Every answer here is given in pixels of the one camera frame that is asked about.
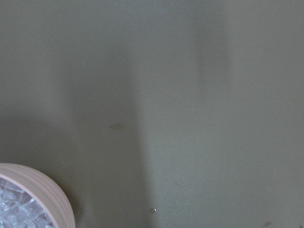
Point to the clear ice cubes pile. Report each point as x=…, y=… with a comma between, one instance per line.
x=18, y=209

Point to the pink bowl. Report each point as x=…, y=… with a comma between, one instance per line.
x=44, y=190

